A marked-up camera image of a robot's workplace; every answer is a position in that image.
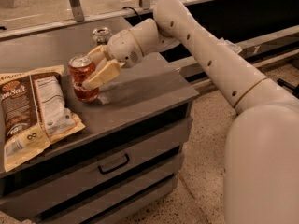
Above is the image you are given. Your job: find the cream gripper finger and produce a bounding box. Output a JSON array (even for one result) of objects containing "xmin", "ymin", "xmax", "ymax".
[
  {"xmin": 88, "ymin": 45, "xmax": 107, "ymax": 65},
  {"xmin": 82, "ymin": 59, "xmax": 124, "ymax": 90}
]

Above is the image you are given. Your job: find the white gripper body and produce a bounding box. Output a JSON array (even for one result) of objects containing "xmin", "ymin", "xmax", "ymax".
[{"xmin": 107, "ymin": 30, "xmax": 143, "ymax": 68}]

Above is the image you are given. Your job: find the red coke can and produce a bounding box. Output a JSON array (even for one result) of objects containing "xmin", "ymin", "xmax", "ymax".
[{"xmin": 68, "ymin": 54, "xmax": 99, "ymax": 102}]

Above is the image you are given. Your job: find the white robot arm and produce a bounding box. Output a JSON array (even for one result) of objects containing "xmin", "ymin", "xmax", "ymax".
[{"xmin": 83, "ymin": 0, "xmax": 299, "ymax": 224}]

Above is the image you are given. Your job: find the silver soda can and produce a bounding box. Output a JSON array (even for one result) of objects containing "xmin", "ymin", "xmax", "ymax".
[{"xmin": 93, "ymin": 27, "xmax": 112, "ymax": 45}]

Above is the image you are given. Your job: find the brown sea salt chip bag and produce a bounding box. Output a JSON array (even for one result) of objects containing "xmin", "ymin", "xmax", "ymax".
[{"xmin": 0, "ymin": 65, "xmax": 85, "ymax": 172}]

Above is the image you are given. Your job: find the grey drawer cabinet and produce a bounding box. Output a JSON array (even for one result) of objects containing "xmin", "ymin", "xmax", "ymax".
[{"xmin": 0, "ymin": 16, "xmax": 200, "ymax": 224}]

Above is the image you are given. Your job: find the white packet on ledge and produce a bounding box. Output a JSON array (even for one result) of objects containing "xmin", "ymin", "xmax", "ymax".
[{"xmin": 224, "ymin": 39, "xmax": 242, "ymax": 54}]

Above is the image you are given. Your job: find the black cable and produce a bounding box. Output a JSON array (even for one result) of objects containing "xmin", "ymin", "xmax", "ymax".
[{"xmin": 121, "ymin": 6, "xmax": 139, "ymax": 14}]

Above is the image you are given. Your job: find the grey metal post left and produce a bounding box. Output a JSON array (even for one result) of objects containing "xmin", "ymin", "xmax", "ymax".
[{"xmin": 69, "ymin": 0, "xmax": 85, "ymax": 22}]

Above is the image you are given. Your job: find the black drawer handle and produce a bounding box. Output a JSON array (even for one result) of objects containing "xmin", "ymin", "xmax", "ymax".
[{"xmin": 98, "ymin": 153, "xmax": 130, "ymax": 175}]

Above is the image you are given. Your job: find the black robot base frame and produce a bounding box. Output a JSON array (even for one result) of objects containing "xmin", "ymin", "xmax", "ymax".
[{"xmin": 277, "ymin": 78, "xmax": 299, "ymax": 98}]

